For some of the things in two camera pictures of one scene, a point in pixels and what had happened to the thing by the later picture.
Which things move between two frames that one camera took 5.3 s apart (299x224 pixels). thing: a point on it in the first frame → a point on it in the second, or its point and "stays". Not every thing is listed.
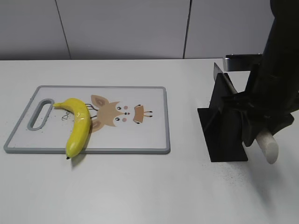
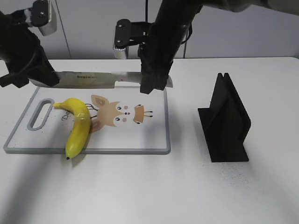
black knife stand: [222, 122] stays
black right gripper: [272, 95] → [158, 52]
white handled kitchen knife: [266, 140] → [93, 80]
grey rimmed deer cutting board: [124, 120] stays
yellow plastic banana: [80, 134] stays
